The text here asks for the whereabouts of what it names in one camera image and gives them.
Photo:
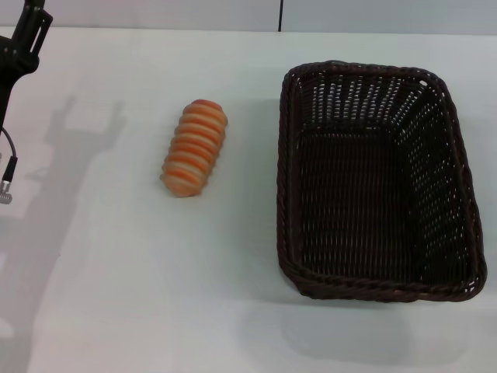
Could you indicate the orange striped bread roll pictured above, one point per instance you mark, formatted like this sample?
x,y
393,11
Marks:
x,y
194,151

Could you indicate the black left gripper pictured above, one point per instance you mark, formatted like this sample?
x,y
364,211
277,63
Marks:
x,y
15,66

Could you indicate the dark brown wicker basket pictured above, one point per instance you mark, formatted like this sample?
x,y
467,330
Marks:
x,y
349,194

